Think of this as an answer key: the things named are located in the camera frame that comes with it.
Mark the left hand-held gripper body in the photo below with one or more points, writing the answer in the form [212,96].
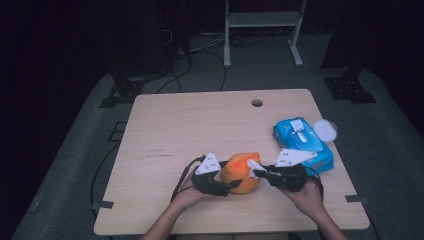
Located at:
[208,185]

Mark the black stand base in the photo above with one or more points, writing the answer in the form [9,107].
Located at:
[125,90]
[348,88]

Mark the blue wet wipes pack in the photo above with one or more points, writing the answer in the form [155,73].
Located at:
[293,146]

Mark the white metal stand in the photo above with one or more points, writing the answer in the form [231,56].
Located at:
[261,19]

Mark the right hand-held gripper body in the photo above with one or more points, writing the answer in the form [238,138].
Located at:
[290,178]

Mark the black tape strip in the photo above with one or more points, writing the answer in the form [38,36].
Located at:
[102,204]
[356,199]

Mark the orange plush toy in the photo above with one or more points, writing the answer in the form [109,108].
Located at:
[238,170]

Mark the person's right hand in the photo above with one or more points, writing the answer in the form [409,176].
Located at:
[310,201]

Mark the white wet wipe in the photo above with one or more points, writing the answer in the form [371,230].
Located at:
[302,137]
[253,166]

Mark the person's left hand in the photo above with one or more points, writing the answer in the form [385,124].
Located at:
[188,196]

